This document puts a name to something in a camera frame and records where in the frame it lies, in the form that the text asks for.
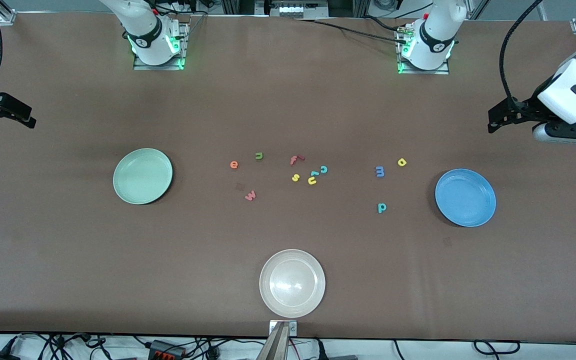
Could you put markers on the brown table cover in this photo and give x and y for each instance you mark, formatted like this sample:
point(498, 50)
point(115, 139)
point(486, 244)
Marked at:
point(288, 100)

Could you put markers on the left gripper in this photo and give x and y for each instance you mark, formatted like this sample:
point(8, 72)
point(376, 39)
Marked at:
point(527, 108)

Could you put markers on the blue plate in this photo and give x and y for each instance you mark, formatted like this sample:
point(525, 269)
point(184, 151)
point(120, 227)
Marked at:
point(465, 197)

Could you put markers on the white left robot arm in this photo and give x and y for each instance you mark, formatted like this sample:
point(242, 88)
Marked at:
point(435, 35)

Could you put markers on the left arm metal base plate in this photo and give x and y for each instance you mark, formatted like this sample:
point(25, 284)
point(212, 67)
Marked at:
point(443, 71)

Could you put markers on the blue letter m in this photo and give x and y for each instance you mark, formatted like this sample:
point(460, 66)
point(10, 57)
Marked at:
point(380, 171)

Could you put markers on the aluminium camera post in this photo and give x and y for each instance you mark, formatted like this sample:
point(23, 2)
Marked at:
point(275, 347)

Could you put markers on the yellow letter d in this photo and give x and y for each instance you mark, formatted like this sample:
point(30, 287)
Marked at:
point(402, 162)

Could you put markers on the teal letter p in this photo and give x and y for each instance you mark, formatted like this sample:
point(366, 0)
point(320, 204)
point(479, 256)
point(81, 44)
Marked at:
point(382, 207)

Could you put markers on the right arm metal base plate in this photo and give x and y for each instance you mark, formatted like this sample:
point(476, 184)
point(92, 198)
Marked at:
point(184, 45)

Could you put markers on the white power strip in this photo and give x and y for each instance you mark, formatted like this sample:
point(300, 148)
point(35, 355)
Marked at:
point(298, 10)

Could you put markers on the black orange power block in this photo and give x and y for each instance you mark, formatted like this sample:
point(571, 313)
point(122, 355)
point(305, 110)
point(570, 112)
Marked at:
point(167, 350)

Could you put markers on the salmon red letter w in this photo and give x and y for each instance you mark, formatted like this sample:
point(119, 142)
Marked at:
point(250, 195)

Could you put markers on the metal post bracket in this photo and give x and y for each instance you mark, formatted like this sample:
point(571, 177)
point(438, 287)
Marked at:
point(293, 328)

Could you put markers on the beige plate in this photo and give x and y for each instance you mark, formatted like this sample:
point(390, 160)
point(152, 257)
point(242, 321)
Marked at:
point(292, 283)

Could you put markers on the light green plate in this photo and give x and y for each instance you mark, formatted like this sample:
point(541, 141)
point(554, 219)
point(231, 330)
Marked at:
point(143, 176)

